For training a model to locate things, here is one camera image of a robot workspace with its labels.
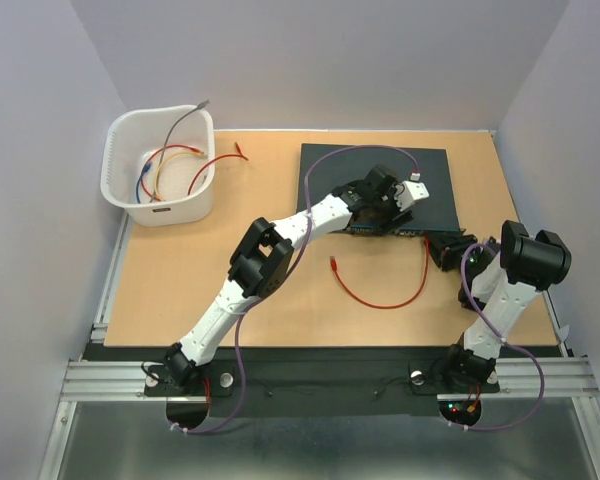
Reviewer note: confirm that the aluminium frame rail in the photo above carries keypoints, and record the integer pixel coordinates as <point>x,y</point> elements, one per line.
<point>570,377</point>

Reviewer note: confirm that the white plastic basket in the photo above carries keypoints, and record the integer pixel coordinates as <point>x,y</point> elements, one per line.
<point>156,165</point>

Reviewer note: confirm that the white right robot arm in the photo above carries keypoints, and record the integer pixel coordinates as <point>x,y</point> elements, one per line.
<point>500,278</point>

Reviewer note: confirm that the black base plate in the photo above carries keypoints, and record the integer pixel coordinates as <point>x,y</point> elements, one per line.
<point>280,382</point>

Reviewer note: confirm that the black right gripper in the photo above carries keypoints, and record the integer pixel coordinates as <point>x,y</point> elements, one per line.
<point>449,241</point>

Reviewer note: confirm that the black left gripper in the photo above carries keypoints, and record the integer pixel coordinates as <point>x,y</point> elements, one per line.
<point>384,224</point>

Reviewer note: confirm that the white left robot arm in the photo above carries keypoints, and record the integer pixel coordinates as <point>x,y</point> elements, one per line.
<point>261,262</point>

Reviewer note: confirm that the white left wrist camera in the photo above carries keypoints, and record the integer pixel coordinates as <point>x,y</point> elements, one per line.
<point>411,191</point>

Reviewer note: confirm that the dark blue network switch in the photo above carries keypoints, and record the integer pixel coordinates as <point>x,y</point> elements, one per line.
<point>327,169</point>

